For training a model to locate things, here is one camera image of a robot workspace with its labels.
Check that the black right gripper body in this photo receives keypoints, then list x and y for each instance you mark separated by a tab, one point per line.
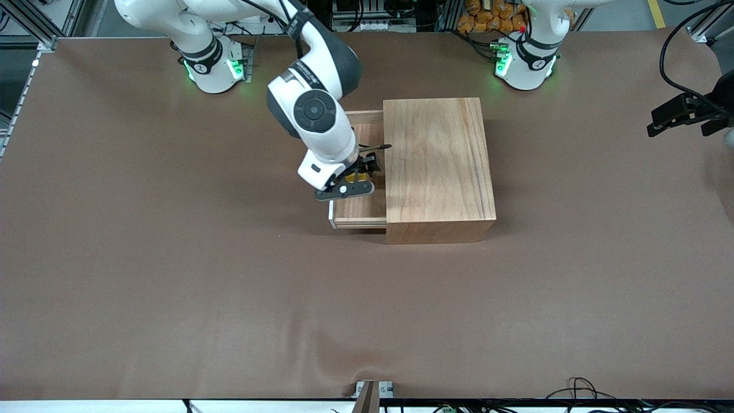
367	164

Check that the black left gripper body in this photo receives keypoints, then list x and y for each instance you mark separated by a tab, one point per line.
721	96

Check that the wooden drawer with white front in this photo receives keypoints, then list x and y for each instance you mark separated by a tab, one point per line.
361	212

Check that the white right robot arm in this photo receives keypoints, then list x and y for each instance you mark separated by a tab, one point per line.
321	115

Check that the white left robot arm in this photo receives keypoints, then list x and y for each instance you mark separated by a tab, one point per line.
527	63

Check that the wooden drawer cabinet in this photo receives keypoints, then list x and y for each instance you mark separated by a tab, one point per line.
438	172

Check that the white power strip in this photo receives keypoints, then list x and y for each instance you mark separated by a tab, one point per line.
367	25

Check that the brown table mat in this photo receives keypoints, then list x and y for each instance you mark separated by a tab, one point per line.
287	321

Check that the orange snack bags pile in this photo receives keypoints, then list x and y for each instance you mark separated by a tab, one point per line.
487	17

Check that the aluminium frame profile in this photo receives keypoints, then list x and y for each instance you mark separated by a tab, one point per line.
708	26
28	23

